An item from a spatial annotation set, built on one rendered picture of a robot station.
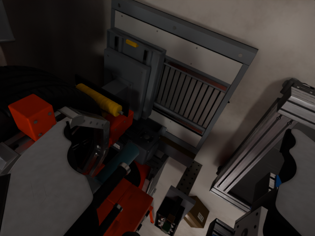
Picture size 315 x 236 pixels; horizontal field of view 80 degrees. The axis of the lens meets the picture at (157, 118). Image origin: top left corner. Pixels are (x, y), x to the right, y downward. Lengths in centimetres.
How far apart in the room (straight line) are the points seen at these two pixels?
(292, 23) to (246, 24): 18
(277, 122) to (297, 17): 44
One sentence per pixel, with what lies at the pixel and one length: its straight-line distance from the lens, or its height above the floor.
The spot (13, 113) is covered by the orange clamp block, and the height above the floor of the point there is 88.
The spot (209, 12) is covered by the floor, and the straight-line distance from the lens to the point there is 109.
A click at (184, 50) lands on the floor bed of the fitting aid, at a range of 109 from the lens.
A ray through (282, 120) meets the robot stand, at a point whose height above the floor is 23.
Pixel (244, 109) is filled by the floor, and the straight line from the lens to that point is 122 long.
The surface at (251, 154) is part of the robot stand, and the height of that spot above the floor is 23.
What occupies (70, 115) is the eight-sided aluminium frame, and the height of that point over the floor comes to 76.
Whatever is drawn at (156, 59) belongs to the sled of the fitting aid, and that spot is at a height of 15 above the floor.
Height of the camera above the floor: 104
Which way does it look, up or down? 44 degrees down
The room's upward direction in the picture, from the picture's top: 137 degrees counter-clockwise
